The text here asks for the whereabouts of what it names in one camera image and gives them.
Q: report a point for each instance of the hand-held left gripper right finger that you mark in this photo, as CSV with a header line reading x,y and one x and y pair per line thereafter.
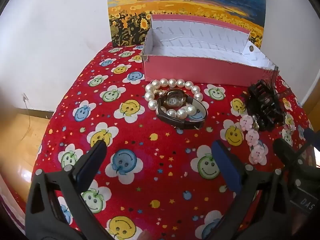
x,y
226,165

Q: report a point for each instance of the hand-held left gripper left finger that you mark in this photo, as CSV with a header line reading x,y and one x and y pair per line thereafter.
x,y
87,165

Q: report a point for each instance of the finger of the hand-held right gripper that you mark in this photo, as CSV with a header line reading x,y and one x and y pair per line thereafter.
x,y
283,148
310,134

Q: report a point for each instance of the pink flower hair clip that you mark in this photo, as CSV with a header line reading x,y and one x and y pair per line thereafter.
x,y
252,136

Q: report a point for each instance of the gold dangle earring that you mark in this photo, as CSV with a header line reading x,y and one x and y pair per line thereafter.
x,y
255,121

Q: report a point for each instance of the black hair claw clip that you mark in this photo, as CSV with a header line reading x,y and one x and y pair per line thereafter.
x,y
265,105

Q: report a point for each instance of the pink cardboard box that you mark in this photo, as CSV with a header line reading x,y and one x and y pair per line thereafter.
x,y
200,62

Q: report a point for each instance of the red smiley flower tablecloth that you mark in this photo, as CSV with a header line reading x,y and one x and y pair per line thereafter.
x,y
140,140

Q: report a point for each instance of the sunflower field painting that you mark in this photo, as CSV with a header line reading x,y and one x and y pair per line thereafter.
x,y
175,10

